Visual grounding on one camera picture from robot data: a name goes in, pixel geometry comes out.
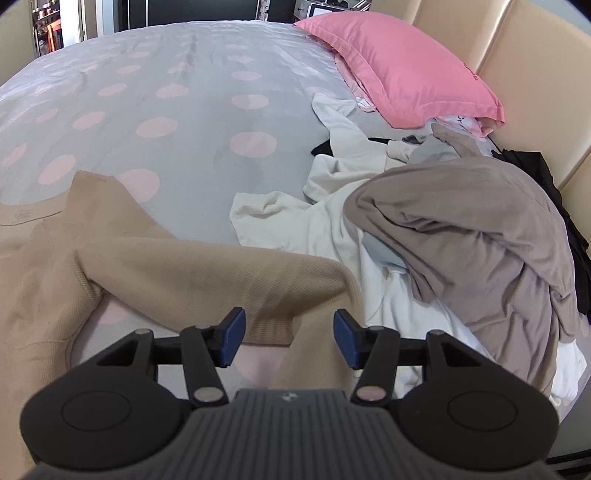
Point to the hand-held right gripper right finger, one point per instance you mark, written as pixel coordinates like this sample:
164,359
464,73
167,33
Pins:
346,339

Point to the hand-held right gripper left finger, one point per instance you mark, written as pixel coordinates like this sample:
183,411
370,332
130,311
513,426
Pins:
233,337

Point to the beige sweater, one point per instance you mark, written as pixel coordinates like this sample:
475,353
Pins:
194,281

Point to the light blue garment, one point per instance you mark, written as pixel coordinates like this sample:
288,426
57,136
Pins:
381,251

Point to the white garment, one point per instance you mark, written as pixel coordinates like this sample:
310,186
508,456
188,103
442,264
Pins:
341,221

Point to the taupe garment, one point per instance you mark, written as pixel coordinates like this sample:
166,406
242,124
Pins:
471,230

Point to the small black cloth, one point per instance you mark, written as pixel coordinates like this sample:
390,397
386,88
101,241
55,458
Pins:
324,148

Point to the grey garment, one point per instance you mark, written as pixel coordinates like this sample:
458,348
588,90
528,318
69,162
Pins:
431,151

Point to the grey pink-dotted bed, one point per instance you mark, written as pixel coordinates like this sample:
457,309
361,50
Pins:
194,106

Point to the white printed pillow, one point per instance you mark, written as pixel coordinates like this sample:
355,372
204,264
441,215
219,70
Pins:
461,123

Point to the black garment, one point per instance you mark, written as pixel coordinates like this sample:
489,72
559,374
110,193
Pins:
554,194

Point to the pink pillow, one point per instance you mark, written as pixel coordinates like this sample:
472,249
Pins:
406,69

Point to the beige padded headboard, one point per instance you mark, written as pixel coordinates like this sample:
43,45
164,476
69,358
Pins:
531,69

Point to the black wardrobe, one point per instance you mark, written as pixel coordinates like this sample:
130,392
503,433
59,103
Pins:
184,11

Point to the nightstand clutter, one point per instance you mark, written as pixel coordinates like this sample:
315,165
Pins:
323,10

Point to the shelf with orange items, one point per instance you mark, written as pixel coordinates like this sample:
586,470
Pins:
48,27

